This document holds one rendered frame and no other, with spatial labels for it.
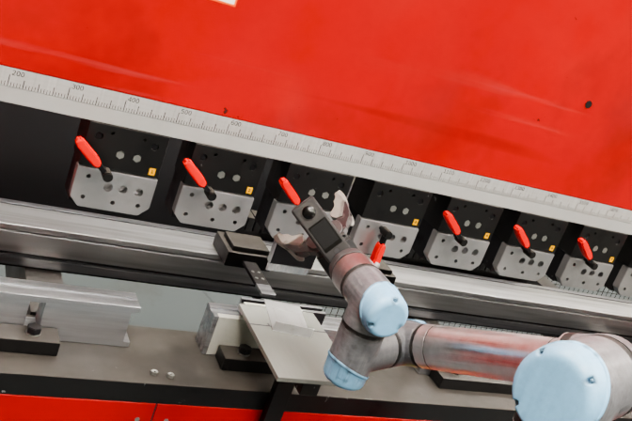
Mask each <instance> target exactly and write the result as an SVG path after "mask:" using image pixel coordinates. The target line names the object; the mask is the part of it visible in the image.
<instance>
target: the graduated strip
mask: <svg viewBox="0 0 632 421"><path fill-rule="evenodd" d="M0 84H1V85H5V86H13V87H18V88H21V89H26V90H30V91H35V92H39V93H43V94H47V95H52V96H57V97H60V98H65V99H69V100H74V101H81V102H85V103H90V104H94V105H99V106H102V107H107V108H111V109H116V110H120V111H124V112H128V113H133V114H137V115H141V116H145V117H153V118H158V119H162V120H166V121H171V122H175V123H180V124H183V125H188V126H192V127H197V128H200V129H205V130H209V131H214V132H218V133H225V134H230V135H234V136H239V137H243V138H247V139H251V140H256V141H260V142H264V143H269V144H273V145H278V146H282V147H286V148H294V149H298V150H303V151H306V152H311V153H315V154H320V155H323V156H328V157H332V158H337V159H341V160H345V161H349V162H354V163H358V164H365V165H370V166H375V167H379V168H384V169H387V170H392V171H396V172H401V173H404V174H409V175H413V176H418V177H422V178H426V179H434V180H438V181H443V182H447V183H451V184H455V185H460V186H464V187H468V188H473V189H477V190H482V191H485V192H490V193H494V194H499V195H506V196H510V197H515V198H519V199H524V200H528V201H532V202H536V203H541V204H545V205H549V206H553V207H558V208H562V209H567V210H570V211H579V212H583V213H588V214H591V215H596V216H600V217H605V218H609V219H613V220H617V221H622V222H626V223H630V224H632V210H625V209H620V208H616V207H612V206H608V205H604V204H600V203H595V202H592V201H588V200H583V199H579V198H575V197H571V196H567V195H559V194H555V193H551V192H547V191H543V190H539V189H534V188H530V187H527V186H522V185H518V184H514V183H510V182H506V181H502V180H497V179H490V178H486V177H482V176H478V175H473V174H469V173H466V172H461V171H457V170H453V169H448V168H445V167H441V166H436V165H432V164H425V163H421V162H417V161H412V160H408V159H405V158H400V157H396V156H392V155H387V154H384V153H380V152H375V151H371V150H367V149H363V148H356V147H351V146H347V145H343V144H340V143H335V142H331V141H327V140H323V139H319V138H315V137H310V136H306V135H303V134H298V133H291V132H286V131H282V130H279V129H274V128H270V127H266V126H261V125H258V124H254V123H249V122H245V121H242V120H237V119H233V118H229V117H221V116H218V115H213V114H209V113H205V112H200V111H197V110H193V109H188V108H184V107H180V106H176V105H172V104H168V103H163V102H159V101H152V100H148V99H144V98H139V97H136V96H132V95H127V94H123V93H119V92H115V91H111V90H107V89H102V88H98V87H95V86H87V85H83V84H78V83H75V82H71V81H66V80H62V79H58V78H54V77H50V76H46V75H41V74H37V73H34V72H29V71H25V70H17V69H13V68H10V67H5V66H1V65H0Z"/></svg>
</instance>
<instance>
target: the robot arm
mask: <svg viewBox="0 0 632 421"><path fill-rule="evenodd" d="M334 196H335V200H334V208H333V210H332V211H331V212H330V216H331V218H332V219H333V220H332V221H331V220H330V219H329V217H328V216H327V215H326V213H325V212H324V210H323V209H322V207H321V206H320V205H319V203H318V202H317V200H316V199H315V198H314V197H313V196H310V197H308V198H307V199H306V200H304V201H303V202H301V203H300V204H299V205H297V206H296V207H295V208H293V209H292V214H293V216H294V217H295V218H296V220H297V221H298V223H299V224H300V225H301V227H302V228H303V229H304V230H305V231H306V233H307V234H308V238H307V239H305V237H304V236H303V235H300V234H298V235H295V236H290V235H289V234H281V233H280V232H278V233H277V234H276V235H275V236H274V239H275V241H276V243H277V244H278V245H279V246H281V247H282V248H284V249H286V250H287V251H288V252H289V253H290V254H291V255H292V256H293V257H294V258H295V259H296V260H298V261H304V260H305V257H308V256H316V258H317V259H318V261H319V263H320V264H321V266H322V267H323V269H324V270H325V272H326V273H327V275H328V276H329V277H330V279H331V280H332V281H333V284H334V285H335V287H336V288H337V289H338V291H339V292H340V294H341V295H342V297H343V298H344V299H345V300H346V302H347V303H348V305H347V307H346V310H345V312H344V315H343V317H342V320H341V323H340V326H339V329H338V330H337V333H336V335H335V338H334V340H333V342H332V345H331V347H330V349H329V350H328V354H327V357H326V360H325V363H324V375H325V376H326V378H327V379H328V380H329V381H331V382H332V383H333V384H334V385H336V386H337V387H339V388H341V389H345V390H349V391H355V390H359V389H361V388H362V387H363V386H364V384H365V382H366V380H367V379H368V378H369V374H370V373H371V372H373V371H377V370H381V369H386V368H391V367H395V366H412V367H419V368H425V369H431V370H437V371H444V372H450V373H456V374H463V375H468V376H475V377H481V378H487V379H494V380H500V381H506V382H512V383H513V389H512V394H513V400H514V401H515V413H514V415H513V421H612V420H615V419H617V418H620V417H622V416H624V415H627V414H628V413H631V412H632V344H631V343H630V342H629V341H627V340H626V339H624V338H622V337H620V336H617V335H611V334H579V333H569V332H568V333H564V334H562V335H561V336H560V337H559V338H556V337H548V336H539V335H522V334H513V333H504V332H496V331H486V330H478V329H468V328H460V327H451V326H442V325H433V324H427V323H426V322H424V321H422V320H408V319H407V317H408V307H407V304H406V302H405V300H404V299H403V296H402V295H401V293H400V292H399V291H398V289H397V288H396V287H395V286H394V285H392V284H391V283H390V282H389V281H388V279H387V278H386V277H385V276H384V275H383V273H382V272H381V271H380V270H379V269H378V268H379V267H380V264H379V263H378V262H375V263H373V262H372V261H371V260H370V259H369V257H368V256H366V255H365V254H364V253H363V252H362V251H361V250H359V249H358V248H357V247H356V245H355V243H354V241H353V240H352V238H351V237H350V236H349V235H347V232H348V228H349V227H350V226H353V225H354V223H355V221H354V217H353V215H352V213H351V212H350V209H349V204H348V201H347V198H346V196H345V195H344V193H343V192H342V191H341V190H338V191H337V192H335V193H334Z"/></svg>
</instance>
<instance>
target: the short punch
mask: <svg viewBox="0 0 632 421"><path fill-rule="evenodd" d="M315 258H316V256H308V257H305V260H304V261H298V260H296V259H295V258H294V257H293V256H292V255H291V254H290V253H289V252H288V251H287V250H286V249H284V248H282V247H281V246H279V245H278V244H277V242H276V241H275V240H274V242H273V244H272V247H271V250H270V253H269V255H268V258H267V260H268V263H267V266H266V268H265V270H268V271H275V272H282V273H294V274H301V275H307V274H308V270H309V269H311V268H312V266H313V263H314V260H315Z"/></svg>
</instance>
